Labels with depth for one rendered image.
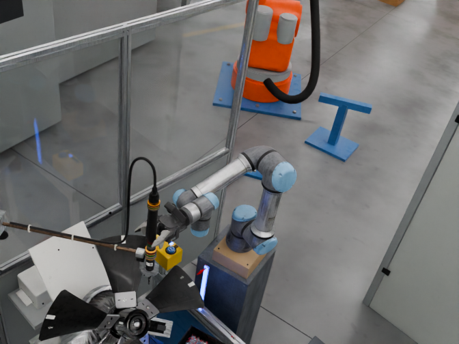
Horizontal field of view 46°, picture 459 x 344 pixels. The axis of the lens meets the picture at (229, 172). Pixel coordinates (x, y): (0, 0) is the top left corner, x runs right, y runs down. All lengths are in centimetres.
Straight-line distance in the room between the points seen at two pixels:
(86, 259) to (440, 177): 201
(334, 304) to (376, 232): 92
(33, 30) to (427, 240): 333
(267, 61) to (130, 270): 377
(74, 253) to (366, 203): 313
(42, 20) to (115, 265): 284
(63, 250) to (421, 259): 224
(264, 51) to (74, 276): 373
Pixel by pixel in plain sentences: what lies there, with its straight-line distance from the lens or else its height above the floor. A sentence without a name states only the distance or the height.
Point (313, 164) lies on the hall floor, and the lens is 517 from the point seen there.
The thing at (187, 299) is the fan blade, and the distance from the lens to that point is 239.
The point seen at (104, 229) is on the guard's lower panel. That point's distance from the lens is 302.
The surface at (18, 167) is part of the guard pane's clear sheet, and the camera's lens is 244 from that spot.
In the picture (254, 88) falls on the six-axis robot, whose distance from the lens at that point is 573.
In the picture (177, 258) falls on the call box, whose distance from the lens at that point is 270.
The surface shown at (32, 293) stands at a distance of 269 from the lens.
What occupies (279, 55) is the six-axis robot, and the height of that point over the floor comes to 59.
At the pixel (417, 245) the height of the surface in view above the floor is 75.
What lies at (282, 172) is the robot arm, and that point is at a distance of 220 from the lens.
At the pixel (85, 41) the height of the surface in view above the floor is 204.
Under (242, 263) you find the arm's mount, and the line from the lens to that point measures 266.
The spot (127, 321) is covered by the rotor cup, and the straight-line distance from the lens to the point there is 221.
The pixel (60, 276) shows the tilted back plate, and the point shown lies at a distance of 238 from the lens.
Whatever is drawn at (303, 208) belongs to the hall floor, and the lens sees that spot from 466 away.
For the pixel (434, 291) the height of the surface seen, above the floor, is 50.
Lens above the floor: 308
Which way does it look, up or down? 39 degrees down
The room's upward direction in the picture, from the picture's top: 10 degrees clockwise
